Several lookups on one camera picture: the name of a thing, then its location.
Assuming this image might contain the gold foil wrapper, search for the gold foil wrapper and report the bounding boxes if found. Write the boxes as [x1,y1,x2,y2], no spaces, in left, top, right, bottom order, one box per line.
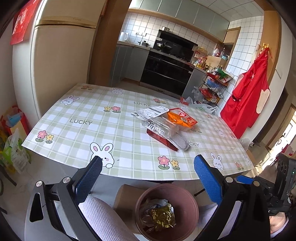
[149,203,176,232]

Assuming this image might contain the grey cabinets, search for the grey cabinets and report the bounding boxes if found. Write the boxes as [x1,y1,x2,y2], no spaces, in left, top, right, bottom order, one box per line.
[109,43,150,87]
[129,0,229,41]

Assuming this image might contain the white printed wrapper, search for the white printed wrapper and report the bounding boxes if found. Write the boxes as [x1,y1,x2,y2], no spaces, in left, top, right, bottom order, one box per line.
[131,106,169,121]

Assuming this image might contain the wire storage rack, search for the wire storage rack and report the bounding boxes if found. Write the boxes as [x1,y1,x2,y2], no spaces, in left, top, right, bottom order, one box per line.
[198,65,234,107]

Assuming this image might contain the red paper wall decoration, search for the red paper wall decoration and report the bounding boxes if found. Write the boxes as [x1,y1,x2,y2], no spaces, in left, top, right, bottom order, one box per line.
[10,0,40,45]

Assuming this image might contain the white plastic bag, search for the white plastic bag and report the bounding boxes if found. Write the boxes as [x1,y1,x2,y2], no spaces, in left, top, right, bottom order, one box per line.
[189,103,218,115]

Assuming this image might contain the cardboard box on floor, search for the cardboard box on floor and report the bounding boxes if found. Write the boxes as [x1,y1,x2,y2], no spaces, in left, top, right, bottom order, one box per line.
[113,184,146,211]

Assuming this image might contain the red apron on hook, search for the red apron on hook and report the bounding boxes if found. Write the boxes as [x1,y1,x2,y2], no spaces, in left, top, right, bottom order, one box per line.
[220,47,270,139]

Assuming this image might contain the black oven range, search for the black oven range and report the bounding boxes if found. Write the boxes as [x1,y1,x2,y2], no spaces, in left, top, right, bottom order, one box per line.
[140,30,198,96]

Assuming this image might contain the cream refrigerator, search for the cream refrigerator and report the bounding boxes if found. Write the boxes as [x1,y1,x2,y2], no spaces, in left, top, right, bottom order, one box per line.
[12,0,105,128]

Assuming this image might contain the pink trouser leg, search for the pink trouser leg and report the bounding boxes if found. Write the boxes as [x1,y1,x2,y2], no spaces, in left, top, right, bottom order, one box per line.
[78,196,138,240]

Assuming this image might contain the colourful bags on floor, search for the colourful bags on floor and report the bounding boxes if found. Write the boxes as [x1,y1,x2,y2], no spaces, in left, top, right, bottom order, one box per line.
[1,105,31,173]

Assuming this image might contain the grey shoe insole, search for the grey shoe insole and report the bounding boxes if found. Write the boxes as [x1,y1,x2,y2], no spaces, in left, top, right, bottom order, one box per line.
[170,133,190,151]

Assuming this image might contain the white electric kettle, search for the white electric kettle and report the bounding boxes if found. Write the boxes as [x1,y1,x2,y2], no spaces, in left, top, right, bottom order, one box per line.
[119,32,129,42]

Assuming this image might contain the orange snack packet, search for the orange snack packet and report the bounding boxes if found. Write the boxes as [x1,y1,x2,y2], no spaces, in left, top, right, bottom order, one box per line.
[167,108,198,128]

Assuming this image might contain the red clear plastic package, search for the red clear plastic package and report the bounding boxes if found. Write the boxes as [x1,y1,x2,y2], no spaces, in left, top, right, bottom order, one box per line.
[142,116,179,151]

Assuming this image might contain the steel pot on counter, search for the steel pot on counter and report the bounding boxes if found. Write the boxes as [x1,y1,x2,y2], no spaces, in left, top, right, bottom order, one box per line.
[138,41,150,47]

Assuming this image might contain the grey lower cabinets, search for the grey lower cabinets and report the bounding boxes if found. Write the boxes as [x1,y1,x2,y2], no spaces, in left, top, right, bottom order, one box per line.
[109,43,150,87]

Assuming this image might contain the green checked bunny tablecloth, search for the green checked bunny tablecloth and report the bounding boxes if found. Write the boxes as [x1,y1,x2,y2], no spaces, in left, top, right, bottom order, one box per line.
[23,84,253,181]

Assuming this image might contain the grey upper cabinets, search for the grey upper cabinets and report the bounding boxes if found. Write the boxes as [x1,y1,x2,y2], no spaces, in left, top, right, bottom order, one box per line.
[129,0,229,41]

